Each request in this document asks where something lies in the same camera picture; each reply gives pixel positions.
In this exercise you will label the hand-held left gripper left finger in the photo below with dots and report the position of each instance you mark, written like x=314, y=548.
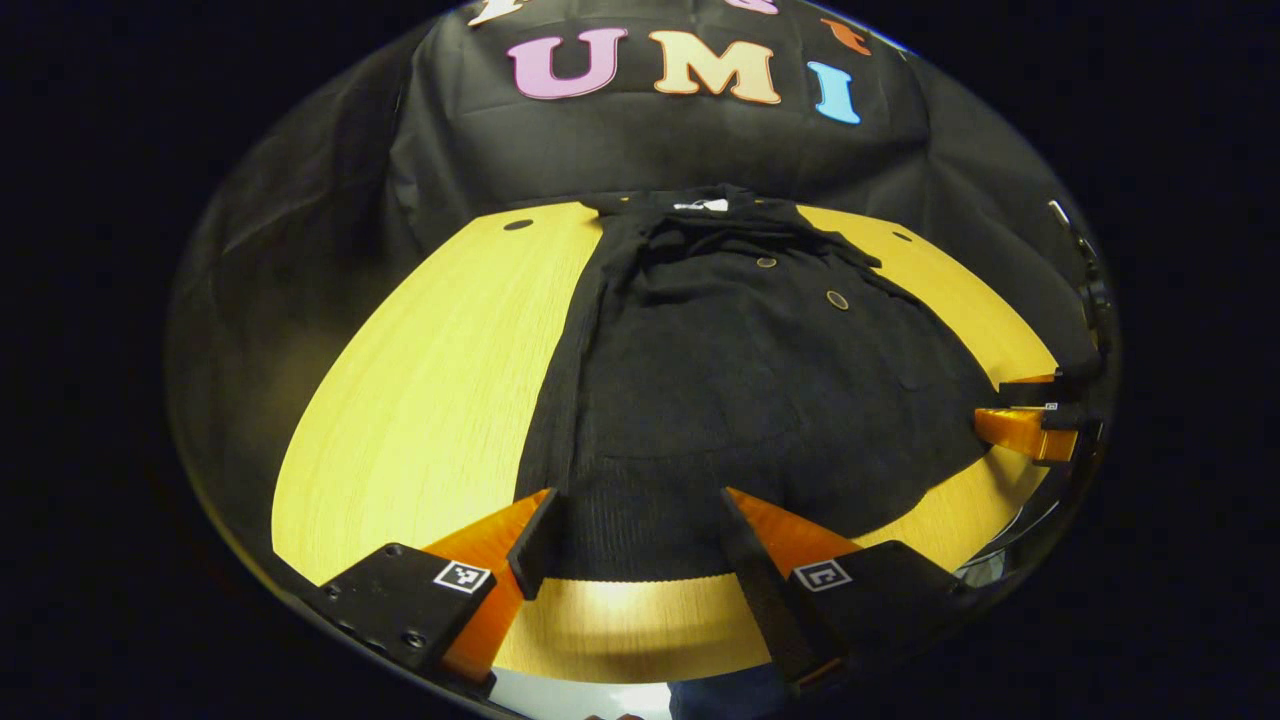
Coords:
x=533, y=545

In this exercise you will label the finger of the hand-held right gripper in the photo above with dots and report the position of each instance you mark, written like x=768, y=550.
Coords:
x=1025, y=432
x=1040, y=390

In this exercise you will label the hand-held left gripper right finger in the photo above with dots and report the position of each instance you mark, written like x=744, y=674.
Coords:
x=765, y=590

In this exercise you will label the black buttoned shirt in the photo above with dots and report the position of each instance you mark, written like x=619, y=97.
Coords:
x=750, y=400

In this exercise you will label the person's blue trousers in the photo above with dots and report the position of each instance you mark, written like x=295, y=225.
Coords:
x=730, y=702

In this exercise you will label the black backdrop cloth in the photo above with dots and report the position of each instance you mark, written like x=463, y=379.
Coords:
x=650, y=150

